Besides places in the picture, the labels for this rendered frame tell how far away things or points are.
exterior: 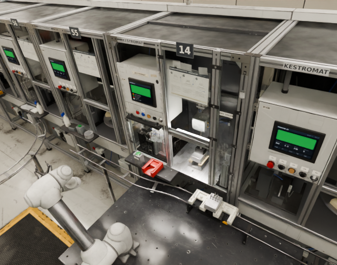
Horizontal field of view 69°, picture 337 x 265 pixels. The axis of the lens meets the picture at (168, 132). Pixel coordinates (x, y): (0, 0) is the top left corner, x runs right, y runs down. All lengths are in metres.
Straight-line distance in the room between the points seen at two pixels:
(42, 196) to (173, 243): 1.01
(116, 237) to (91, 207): 1.50
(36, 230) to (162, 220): 1.70
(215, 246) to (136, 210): 0.73
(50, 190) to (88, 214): 1.61
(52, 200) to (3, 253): 1.77
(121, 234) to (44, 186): 0.61
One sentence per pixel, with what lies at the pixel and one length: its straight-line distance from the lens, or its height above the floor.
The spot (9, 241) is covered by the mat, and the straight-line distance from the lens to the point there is 3.48.
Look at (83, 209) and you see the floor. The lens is 3.35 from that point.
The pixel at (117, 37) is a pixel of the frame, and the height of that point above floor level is 2.02.
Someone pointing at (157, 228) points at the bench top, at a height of 0.68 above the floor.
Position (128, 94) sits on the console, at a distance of 2.07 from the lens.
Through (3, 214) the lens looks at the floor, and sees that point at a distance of 3.82.
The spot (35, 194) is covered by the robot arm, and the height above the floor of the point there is 1.39.
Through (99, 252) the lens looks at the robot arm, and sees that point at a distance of 1.85.
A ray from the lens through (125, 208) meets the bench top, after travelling 2.32.
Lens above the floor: 2.51
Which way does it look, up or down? 37 degrees down
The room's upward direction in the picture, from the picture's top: 5 degrees counter-clockwise
